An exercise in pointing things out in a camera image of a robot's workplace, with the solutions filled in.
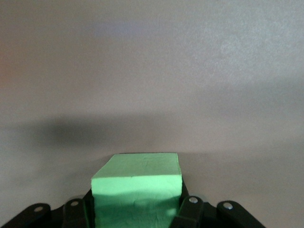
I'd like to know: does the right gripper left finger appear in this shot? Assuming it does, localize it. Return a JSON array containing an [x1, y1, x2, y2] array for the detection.
[[0, 190, 95, 228]]

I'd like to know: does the green foam cube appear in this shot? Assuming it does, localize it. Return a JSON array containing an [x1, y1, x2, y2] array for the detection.
[[91, 152, 183, 228]]

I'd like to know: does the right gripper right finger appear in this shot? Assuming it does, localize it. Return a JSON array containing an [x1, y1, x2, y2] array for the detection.
[[171, 182, 264, 228]]

